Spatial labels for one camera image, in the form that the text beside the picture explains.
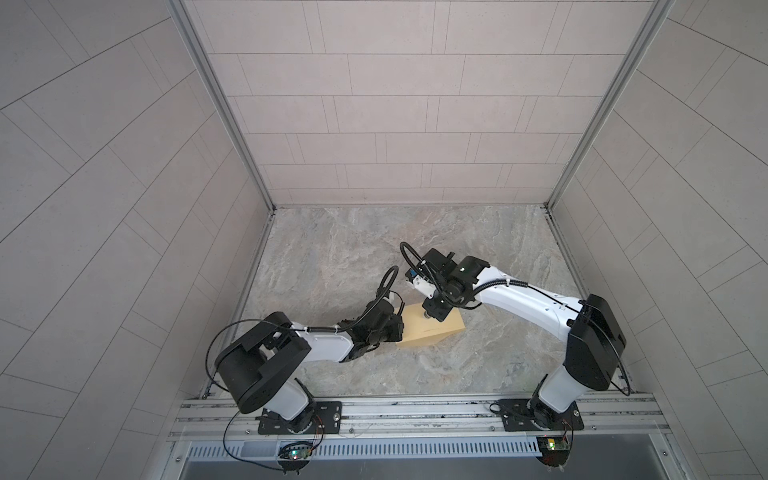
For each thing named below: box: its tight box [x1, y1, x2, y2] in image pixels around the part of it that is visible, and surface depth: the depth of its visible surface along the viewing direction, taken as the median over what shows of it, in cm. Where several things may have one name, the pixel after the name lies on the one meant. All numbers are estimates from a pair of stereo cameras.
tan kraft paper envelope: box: [396, 302, 466, 347], surface depth 86 cm
